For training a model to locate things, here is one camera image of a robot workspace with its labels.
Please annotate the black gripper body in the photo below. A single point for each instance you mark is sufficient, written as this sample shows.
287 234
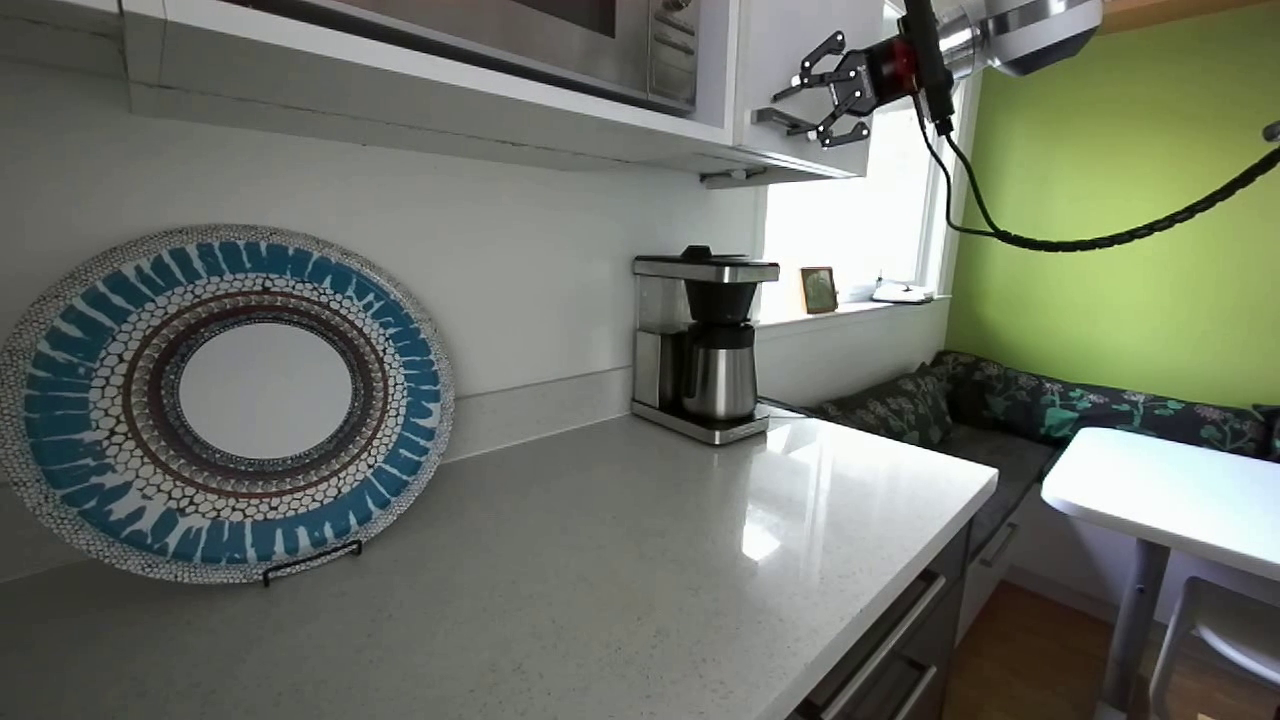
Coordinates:
886 72

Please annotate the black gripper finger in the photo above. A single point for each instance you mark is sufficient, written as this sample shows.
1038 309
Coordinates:
827 61
857 121

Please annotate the white cabinet door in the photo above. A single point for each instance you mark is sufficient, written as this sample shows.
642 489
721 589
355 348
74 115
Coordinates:
787 53

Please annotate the white upper cabinet row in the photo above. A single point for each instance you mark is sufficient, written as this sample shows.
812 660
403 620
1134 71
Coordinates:
403 115

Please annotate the dark lower cabinet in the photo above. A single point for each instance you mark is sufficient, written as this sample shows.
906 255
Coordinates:
952 584

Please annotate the white framed window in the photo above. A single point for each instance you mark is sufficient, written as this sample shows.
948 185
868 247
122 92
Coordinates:
852 224

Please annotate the white dish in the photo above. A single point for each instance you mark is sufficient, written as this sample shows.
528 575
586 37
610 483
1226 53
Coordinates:
906 288

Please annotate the stainless built-in microwave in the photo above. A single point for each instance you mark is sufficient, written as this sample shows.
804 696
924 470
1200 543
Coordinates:
561 43

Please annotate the dark floral patterned cushion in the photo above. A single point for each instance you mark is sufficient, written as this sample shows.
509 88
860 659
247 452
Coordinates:
903 406

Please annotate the steel black coffee maker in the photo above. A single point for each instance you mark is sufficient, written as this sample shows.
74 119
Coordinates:
721 380

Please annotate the grey bench seat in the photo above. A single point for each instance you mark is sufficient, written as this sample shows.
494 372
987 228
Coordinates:
1013 461

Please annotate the long green patterned cushion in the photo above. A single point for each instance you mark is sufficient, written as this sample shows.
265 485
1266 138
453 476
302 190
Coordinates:
1122 406

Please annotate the white table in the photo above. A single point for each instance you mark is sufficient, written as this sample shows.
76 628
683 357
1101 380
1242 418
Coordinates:
1174 501

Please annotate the blue white decorative plate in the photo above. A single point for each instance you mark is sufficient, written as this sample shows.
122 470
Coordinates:
82 385

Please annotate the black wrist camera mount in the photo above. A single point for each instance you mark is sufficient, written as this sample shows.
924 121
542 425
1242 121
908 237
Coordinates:
931 61

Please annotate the small picture frame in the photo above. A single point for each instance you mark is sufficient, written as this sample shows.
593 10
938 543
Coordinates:
816 288

